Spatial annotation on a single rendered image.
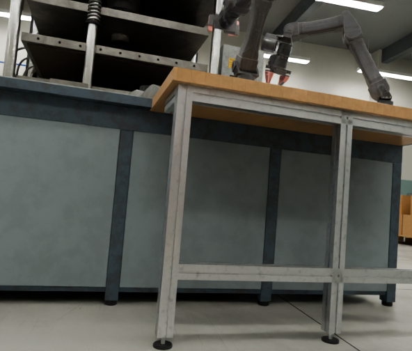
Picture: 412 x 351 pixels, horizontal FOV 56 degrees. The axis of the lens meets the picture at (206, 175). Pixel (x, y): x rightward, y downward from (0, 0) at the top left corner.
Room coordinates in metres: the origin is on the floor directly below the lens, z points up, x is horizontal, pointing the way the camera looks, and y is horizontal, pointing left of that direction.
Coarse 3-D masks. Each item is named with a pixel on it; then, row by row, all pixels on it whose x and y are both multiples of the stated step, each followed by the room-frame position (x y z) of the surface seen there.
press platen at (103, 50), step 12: (24, 36) 2.13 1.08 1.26; (36, 36) 2.15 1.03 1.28; (48, 36) 2.17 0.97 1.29; (60, 48) 2.21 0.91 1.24; (72, 48) 2.20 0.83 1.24; (84, 48) 2.22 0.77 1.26; (96, 48) 2.24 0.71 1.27; (108, 48) 2.26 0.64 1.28; (132, 60) 2.31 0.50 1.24; (144, 60) 2.32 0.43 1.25; (156, 60) 2.34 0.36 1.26; (168, 60) 2.36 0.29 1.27; (180, 60) 2.38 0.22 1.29
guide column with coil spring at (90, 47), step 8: (96, 16) 2.19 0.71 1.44; (88, 24) 2.19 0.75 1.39; (96, 24) 2.20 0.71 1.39; (88, 32) 2.19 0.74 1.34; (96, 32) 2.20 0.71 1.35; (88, 40) 2.19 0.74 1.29; (96, 40) 2.22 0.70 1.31; (88, 48) 2.19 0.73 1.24; (88, 56) 2.19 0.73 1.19; (88, 64) 2.19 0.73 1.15; (88, 72) 2.19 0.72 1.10; (88, 80) 2.19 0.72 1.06
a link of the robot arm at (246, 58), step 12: (252, 0) 1.27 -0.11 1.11; (264, 0) 1.24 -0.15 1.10; (252, 12) 1.28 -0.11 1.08; (264, 12) 1.26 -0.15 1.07; (252, 24) 1.28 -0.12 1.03; (252, 36) 1.30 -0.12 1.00; (252, 48) 1.32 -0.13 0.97; (240, 60) 1.33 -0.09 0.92; (252, 60) 1.33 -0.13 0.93; (252, 72) 1.36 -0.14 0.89
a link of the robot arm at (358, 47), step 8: (344, 40) 1.58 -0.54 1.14; (352, 40) 1.53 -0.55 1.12; (360, 40) 1.52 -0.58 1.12; (352, 48) 1.54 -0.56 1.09; (360, 48) 1.53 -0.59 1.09; (360, 56) 1.53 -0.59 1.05; (368, 56) 1.52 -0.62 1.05; (360, 64) 1.53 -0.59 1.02; (368, 64) 1.52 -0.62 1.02; (368, 72) 1.52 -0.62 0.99; (376, 72) 1.51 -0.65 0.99; (368, 80) 1.52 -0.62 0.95; (376, 80) 1.50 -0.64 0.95; (384, 80) 1.49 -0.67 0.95; (368, 88) 1.55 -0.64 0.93; (376, 88) 1.50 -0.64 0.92; (376, 96) 1.51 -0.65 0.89
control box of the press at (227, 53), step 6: (222, 48) 2.53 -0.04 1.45; (228, 48) 2.52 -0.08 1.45; (234, 48) 2.53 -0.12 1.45; (240, 48) 2.55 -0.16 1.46; (222, 54) 2.52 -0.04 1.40; (228, 54) 2.52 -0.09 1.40; (234, 54) 2.54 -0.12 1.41; (222, 60) 2.52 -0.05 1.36; (228, 60) 2.53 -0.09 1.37; (234, 60) 2.53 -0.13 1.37; (258, 60) 2.58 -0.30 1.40; (222, 66) 2.51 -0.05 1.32; (228, 66) 2.53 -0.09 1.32; (258, 66) 2.58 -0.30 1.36; (222, 72) 2.52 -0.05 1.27; (228, 72) 2.53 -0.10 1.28; (258, 78) 2.59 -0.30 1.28
